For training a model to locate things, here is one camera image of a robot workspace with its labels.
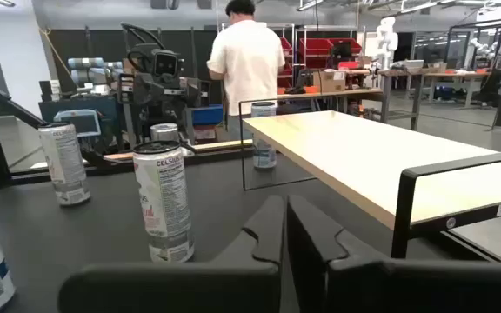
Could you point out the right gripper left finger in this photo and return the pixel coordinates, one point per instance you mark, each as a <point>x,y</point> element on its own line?
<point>168,289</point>

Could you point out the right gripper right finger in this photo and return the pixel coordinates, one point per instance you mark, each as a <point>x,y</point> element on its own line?
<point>407,289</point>

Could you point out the blue silver Red Bull can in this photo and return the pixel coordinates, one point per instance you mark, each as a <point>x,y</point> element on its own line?
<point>164,132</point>

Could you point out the Celsius can pink script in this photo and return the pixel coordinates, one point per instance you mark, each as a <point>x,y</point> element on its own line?
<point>163,200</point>

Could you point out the white Celsius can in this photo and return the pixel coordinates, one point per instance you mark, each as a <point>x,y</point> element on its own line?
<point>263,154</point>
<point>64,161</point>

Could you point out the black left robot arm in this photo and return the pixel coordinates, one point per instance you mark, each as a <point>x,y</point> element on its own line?
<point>155,117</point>

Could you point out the blue plastic bin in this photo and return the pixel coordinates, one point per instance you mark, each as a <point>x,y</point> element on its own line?
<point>207,116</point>

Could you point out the dark blue equipment cart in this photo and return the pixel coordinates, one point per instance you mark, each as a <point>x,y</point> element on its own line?
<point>81,103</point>

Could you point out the light blue teach pendant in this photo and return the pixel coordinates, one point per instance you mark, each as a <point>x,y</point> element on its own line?
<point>78,122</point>

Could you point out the person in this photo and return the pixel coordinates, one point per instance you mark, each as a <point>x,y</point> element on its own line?
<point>246,65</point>

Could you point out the red storage bin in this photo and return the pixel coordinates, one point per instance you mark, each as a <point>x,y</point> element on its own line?
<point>346,43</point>
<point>315,47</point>
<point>286,45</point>

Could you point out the metal shelving rack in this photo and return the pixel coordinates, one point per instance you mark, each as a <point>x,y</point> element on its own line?
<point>296,30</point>

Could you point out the cardboard box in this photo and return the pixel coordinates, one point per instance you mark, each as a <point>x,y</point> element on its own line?
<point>329,81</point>

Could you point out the long wooden workbench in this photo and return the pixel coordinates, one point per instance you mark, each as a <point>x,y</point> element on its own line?
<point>342,92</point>

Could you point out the wood top desk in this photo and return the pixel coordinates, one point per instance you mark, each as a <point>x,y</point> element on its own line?
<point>450,75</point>

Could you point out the white humanoid robot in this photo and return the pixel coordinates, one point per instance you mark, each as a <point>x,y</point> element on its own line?
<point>386,41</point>

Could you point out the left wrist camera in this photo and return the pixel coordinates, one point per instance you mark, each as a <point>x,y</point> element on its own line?
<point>165,64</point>

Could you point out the black frame robot cell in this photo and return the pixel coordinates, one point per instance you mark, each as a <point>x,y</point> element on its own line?
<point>481,45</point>

